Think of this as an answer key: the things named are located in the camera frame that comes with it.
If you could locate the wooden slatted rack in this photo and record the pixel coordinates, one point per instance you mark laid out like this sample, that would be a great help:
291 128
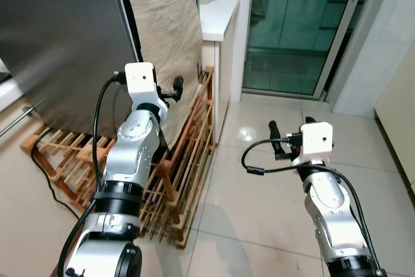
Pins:
188 154

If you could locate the white kitchen counter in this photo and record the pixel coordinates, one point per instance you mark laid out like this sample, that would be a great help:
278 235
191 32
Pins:
217 21

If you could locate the glass sliding door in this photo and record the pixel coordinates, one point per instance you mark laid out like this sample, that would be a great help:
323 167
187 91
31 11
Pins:
292 30

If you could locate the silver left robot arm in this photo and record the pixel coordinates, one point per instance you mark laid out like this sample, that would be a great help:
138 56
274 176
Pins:
133 147

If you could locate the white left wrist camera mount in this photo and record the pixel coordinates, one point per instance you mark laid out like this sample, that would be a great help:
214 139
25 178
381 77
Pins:
139 79

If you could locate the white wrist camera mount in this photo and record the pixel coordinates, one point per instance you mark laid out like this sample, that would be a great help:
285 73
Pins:
318 141
139 79

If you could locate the beige cabinet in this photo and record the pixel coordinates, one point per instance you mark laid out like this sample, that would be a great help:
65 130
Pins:
399 115

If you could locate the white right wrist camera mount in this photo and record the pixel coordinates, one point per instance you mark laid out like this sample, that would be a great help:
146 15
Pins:
318 141

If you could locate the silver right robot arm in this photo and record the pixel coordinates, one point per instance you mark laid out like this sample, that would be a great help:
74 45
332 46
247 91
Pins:
331 205

